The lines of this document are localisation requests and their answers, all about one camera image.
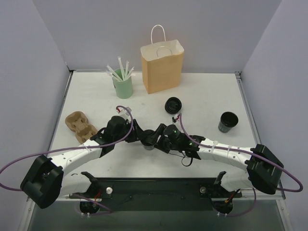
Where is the black cup lid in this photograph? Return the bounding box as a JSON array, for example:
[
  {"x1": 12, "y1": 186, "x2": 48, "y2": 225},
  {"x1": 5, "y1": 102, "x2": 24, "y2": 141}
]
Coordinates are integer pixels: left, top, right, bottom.
[{"x1": 141, "y1": 129, "x2": 157, "y2": 146}]

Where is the black coffee cup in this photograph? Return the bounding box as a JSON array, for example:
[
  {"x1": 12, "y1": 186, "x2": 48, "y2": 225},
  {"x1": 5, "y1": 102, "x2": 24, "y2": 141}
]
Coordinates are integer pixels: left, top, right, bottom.
[
  {"x1": 218, "y1": 112, "x2": 239, "y2": 133},
  {"x1": 143, "y1": 144, "x2": 154, "y2": 151}
]

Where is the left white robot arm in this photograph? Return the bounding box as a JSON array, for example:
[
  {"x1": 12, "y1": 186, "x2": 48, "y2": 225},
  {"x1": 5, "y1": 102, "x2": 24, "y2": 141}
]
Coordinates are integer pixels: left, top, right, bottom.
[{"x1": 20, "y1": 115, "x2": 148, "y2": 209}]

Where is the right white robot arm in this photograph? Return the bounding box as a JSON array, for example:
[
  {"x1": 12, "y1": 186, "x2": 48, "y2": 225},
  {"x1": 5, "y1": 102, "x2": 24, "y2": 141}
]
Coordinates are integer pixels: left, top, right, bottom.
[{"x1": 144, "y1": 124, "x2": 283, "y2": 196}]

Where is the stack of black lids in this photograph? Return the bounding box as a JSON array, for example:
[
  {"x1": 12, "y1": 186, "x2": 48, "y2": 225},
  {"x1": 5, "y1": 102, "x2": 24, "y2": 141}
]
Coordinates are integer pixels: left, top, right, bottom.
[{"x1": 165, "y1": 97, "x2": 182, "y2": 115}]

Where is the green straw holder cup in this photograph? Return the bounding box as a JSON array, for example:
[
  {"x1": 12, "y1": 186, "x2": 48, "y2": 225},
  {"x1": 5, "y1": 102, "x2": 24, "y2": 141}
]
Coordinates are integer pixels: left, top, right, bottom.
[{"x1": 113, "y1": 78, "x2": 133, "y2": 99}]

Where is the brown cardboard cup carrier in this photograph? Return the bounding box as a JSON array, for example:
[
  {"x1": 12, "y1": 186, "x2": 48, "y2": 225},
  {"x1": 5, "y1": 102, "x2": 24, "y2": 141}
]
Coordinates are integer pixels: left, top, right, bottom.
[{"x1": 65, "y1": 111, "x2": 98, "y2": 144}]

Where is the brown paper bag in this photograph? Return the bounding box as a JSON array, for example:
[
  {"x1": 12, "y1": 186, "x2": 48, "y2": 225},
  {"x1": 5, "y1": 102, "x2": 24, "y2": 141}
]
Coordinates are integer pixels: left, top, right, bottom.
[{"x1": 141, "y1": 38, "x2": 184, "y2": 94}]

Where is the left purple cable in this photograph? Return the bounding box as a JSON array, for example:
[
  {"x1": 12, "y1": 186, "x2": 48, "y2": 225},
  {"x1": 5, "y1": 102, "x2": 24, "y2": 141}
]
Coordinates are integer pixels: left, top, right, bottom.
[{"x1": 0, "y1": 105, "x2": 134, "y2": 215}]

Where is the purple cable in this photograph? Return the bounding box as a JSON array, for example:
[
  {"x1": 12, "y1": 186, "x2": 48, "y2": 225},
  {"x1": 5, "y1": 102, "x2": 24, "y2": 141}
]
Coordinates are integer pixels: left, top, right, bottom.
[
  {"x1": 0, "y1": 105, "x2": 134, "y2": 215},
  {"x1": 177, "y1": 113, "x2": 303, "y2": 217}
]

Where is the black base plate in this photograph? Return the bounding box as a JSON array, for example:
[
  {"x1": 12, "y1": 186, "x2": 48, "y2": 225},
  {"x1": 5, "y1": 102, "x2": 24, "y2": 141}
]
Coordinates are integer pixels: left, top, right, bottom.
[{"x1": 77, "y1": 178, "x2": 242, "y2": 215}]

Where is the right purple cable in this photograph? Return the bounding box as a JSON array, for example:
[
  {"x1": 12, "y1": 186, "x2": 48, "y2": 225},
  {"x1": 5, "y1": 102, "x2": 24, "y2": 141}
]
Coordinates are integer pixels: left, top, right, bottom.
[{"x1": 177, "y1": 113, "x2": 303, "y2": 217}]

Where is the aluminium frame rail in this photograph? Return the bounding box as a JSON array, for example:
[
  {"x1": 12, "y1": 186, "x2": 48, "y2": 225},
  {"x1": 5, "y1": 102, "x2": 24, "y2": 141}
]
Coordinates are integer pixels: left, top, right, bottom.
[{"x1": 27, "y1": 185, "x2": 286, "y2": 202}]

